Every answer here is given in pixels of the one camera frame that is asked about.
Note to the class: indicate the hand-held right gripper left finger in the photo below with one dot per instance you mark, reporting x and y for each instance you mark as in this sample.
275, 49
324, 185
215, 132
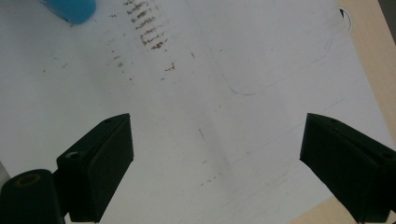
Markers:
96, 174

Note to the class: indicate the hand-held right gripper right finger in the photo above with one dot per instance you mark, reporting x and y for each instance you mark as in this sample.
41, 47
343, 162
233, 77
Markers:
348, 168

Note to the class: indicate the white board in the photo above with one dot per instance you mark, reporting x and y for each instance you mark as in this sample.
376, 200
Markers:
199, 93

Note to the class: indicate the blue plastic object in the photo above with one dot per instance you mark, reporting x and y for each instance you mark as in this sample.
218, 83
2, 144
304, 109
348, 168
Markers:
74, 9

